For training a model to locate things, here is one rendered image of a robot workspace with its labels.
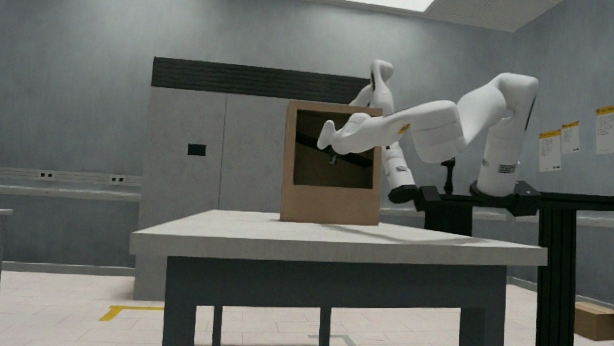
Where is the tan open-front wooden cabinet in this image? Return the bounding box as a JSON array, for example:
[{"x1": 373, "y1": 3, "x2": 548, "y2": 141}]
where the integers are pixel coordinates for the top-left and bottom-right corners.
[{"x1": 280, "y1": 101, "x2": 383, "y2": 226}]

